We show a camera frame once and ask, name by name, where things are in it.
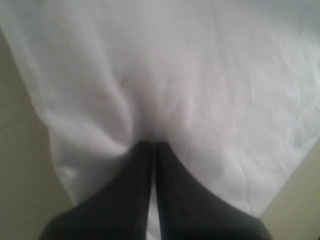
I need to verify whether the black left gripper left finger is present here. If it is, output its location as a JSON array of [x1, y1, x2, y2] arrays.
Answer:
[[40, 142, 153, 240]]

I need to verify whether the white t-shirt red print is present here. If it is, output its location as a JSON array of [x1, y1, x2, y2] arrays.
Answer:
[[0, 0, 320, 240]]

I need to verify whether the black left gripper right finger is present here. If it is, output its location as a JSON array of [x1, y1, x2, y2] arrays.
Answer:
[[155, 142, 272, 240]]

